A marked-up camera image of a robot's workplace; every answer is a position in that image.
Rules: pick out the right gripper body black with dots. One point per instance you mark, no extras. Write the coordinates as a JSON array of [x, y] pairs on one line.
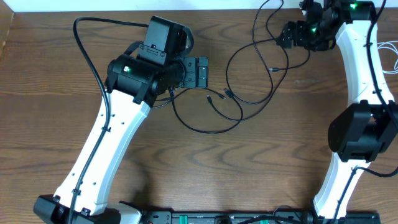
[[312, 37]]

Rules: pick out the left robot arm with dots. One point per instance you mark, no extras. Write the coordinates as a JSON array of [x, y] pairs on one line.
[[145, 70]]

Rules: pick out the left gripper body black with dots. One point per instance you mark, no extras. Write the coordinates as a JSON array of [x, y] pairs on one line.
[[193, 71]]

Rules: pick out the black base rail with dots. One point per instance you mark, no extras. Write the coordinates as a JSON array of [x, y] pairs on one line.
[[281, 215]]

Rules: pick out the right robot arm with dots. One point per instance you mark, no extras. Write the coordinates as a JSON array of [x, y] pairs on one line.
[[368, 125]]

